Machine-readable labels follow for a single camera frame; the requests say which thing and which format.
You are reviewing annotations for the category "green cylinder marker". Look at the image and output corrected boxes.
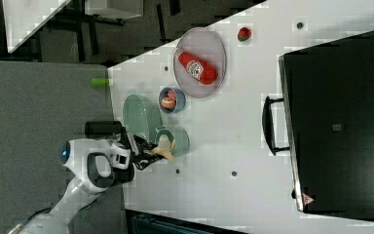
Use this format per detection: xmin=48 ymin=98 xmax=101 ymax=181
xmin=91 ymin=78 xmax=114 ymax=87

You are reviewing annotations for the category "black toaster oven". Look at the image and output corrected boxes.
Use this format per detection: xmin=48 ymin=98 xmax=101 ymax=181
xmin=262 ymin=30 xmax=374 ymax=221

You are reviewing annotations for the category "black cylinder on table edge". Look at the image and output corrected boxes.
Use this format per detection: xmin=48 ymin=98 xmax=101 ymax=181
xmin=85 ymin=121 xmax=122 ymax=138

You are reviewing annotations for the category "plush orange slice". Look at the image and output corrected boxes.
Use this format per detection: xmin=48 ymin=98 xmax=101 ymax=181
xmin=161 ymin=97 xmax=176 ymax=109

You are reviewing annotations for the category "green plate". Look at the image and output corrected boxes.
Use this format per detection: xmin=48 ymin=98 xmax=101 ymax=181
xmin=123 ymin=94 xmax=162 ymax=142

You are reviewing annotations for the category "yellow plush peeled banana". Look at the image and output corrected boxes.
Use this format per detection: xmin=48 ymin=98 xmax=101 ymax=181
xmin=152 ymin=135 xmax=176 ymax=161

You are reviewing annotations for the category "red plush ketchup bottle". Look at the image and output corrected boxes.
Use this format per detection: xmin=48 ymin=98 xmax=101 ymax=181
xmin=174 ymin=49 xmax=218 ymax=85

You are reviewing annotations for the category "plush strawberry in bowl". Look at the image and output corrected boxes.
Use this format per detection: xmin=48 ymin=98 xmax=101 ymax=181
xmin=168 ymin=90 xmax=176 ymax=100

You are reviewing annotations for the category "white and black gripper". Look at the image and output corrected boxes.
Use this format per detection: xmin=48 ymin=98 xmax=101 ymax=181
xmin=110 ymin=133 xmax=163 ymax=171

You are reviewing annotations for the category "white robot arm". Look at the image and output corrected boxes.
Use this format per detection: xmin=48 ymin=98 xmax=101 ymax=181
xmin=8 ymin=133 xmax=163 ymax=234

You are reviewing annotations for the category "small blue bowl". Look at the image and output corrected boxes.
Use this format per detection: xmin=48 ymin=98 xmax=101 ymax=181
xmin=158 ymin=87 xmax=186 ymax=114

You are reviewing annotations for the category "red plush strawberry on table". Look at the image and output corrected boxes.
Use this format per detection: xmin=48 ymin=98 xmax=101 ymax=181
xmin=238 ymin=27 xmax=251 ymax=42

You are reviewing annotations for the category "green mug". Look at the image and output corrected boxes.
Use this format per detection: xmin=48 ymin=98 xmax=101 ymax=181
xmin=154 ymin=126 xmax=190 ymax=159

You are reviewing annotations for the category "grey round plate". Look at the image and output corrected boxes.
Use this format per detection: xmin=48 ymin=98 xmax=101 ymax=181
xmin=173 ymin=27 xmax=226 ymax=98

